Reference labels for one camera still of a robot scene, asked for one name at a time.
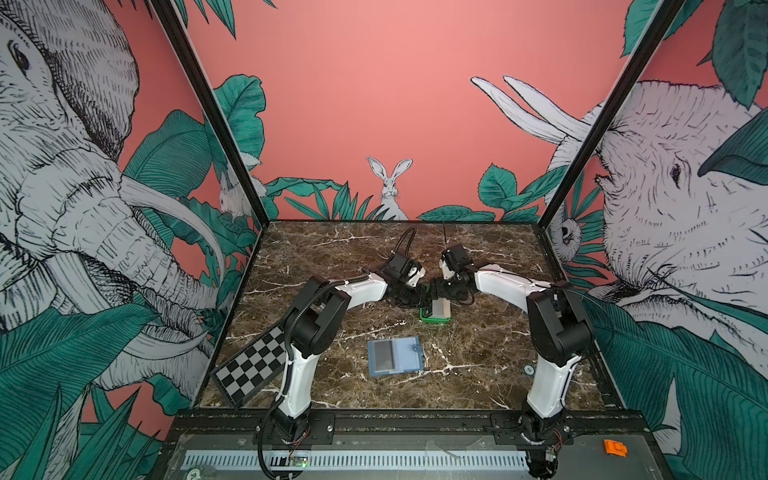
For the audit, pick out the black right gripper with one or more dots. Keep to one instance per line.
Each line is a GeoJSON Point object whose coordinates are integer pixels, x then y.
{"type": "Point", "coordinates": [439, 289]}

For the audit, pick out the black right frame post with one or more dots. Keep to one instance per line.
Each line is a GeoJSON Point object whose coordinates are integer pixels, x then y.
{"type": "Point", "coordinates": [663, 16]}

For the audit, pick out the green lit circuit board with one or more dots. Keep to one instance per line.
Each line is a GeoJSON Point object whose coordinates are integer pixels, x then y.
{"type": "Point", "coordinates": [299, 461]}

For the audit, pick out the black white checkerboard plate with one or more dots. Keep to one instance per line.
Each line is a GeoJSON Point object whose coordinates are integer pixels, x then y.
{"type": "Point", "coordinates": [253, 367]}

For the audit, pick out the black left frame post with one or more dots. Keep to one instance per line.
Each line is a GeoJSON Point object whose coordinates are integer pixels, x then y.
{"type": "Point", "coordinates": [171, 23]}

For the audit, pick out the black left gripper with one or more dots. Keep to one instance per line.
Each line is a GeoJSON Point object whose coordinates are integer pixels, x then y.
{"type": "Point", "coordinates": [420, 295]}

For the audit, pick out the blue leather card holder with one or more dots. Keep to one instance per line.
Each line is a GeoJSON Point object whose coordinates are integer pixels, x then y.
{"type": "Point", "coordinates": [408, 356]}

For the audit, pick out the white slotted cable duct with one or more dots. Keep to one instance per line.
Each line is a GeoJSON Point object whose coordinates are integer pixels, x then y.
{"type": "Point", "coordinates": [353, 460]}

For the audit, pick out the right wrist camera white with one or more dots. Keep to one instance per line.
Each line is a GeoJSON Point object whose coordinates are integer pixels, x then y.
{"type": "Point", "coordinates": [447, 272]}

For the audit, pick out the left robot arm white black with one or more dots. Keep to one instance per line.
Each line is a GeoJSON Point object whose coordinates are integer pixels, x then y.
{"type": "Point", "coordinates": [313, 320]}

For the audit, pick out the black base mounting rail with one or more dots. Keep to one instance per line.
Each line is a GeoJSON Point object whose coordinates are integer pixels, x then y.
{"type": "Point", "coordinates": [326, 426]}

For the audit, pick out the black frame post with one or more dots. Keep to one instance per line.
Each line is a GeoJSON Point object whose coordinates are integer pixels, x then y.
{"type": "Point", "coordinates": [663, 16]}
{"type": "Point", "coordinates": [171, 23]}

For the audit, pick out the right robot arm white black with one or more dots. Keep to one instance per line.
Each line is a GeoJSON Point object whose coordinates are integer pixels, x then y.
{"type": "Point", "coordinates": [559, 326]}

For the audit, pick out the orange connector clip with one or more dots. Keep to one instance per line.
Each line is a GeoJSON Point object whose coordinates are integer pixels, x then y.
{"type": "Point", "coordinates": [615, 448]}

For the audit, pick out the green plastic card tray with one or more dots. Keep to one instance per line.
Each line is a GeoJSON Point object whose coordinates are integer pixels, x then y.
{"type": "Point", "coordinates": [425, 303]}

